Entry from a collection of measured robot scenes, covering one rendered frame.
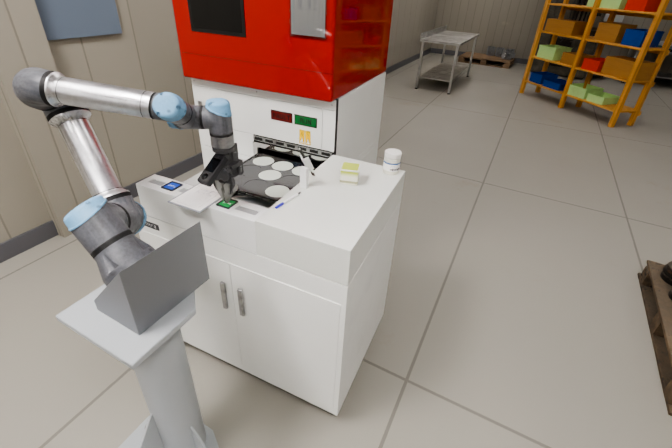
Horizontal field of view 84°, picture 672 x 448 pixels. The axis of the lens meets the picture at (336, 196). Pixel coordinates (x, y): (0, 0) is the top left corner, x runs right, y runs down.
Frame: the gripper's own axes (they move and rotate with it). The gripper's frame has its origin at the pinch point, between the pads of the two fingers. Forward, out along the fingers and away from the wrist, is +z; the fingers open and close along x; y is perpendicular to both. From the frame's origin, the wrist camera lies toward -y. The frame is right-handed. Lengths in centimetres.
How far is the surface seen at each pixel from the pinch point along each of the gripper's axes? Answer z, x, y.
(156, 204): 8.6, 30.8, -3.9
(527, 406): 98, -126, 43
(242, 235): 9.5, -9.4, -4.0
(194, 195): 1.5, 13.7, -0.6
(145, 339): 16, -9, -47
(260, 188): 7.9, 2.6, 24.8
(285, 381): 82, -25, -4
